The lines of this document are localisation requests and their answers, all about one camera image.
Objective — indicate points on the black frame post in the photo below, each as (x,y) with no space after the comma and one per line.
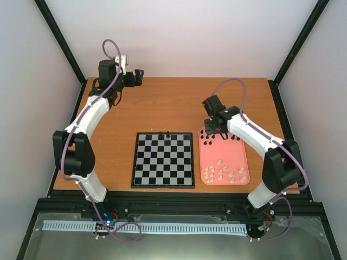
(59,37)
(300,40)

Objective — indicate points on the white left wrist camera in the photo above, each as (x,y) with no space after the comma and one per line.
(122,62)

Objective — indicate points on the light blue slotted cable duct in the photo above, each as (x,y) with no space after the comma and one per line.
(150,228)

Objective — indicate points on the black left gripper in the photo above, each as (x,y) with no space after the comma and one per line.
(138,78)

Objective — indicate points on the black white chess board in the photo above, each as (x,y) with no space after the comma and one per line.
(167,163)

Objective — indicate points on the black aluminium frame base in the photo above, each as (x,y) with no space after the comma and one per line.
(127,205)

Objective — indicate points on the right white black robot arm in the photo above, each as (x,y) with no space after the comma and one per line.
(282,165)

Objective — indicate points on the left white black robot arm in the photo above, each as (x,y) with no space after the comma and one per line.
(73,153)

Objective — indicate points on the right black frame post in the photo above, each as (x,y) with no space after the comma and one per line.
(300,40)

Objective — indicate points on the pink plastic tray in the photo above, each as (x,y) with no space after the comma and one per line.
(232,154)

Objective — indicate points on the left black frame post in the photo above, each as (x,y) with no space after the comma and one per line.
(59,37)

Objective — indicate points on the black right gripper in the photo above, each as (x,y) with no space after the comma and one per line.
(209,129)

